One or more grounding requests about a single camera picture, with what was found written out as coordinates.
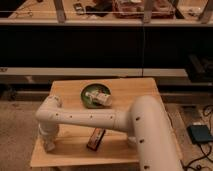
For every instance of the dark red chocolate bar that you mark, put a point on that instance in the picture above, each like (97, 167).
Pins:
(95, 138)

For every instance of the white sponge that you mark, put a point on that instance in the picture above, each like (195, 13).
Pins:
(48, 145)

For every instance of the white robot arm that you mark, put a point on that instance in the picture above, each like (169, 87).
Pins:
(145, 122)

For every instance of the white plastic bottle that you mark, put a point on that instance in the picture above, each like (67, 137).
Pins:
(99, 98)

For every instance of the green bowl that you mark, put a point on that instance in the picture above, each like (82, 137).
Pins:
(90, 88)

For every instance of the wooden table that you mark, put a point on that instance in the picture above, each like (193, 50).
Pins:
(71, 141)

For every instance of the red tray on shelf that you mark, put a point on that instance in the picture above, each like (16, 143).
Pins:
(135, 9)

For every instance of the dark phone on shelf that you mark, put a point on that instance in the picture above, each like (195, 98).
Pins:
(79, 9)

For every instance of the black foot pedal box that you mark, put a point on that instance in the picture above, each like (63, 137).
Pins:
(199, 134)

